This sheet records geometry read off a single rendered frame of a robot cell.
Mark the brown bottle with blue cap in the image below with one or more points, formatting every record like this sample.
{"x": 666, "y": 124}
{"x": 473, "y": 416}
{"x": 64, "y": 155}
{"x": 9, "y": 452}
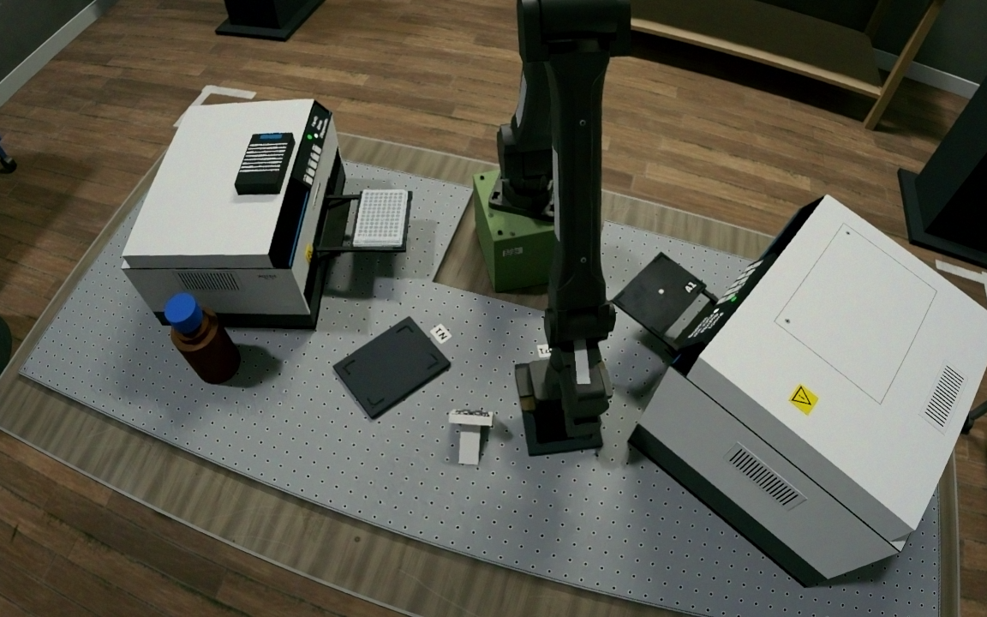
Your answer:
{"x": 201, "y": 339}

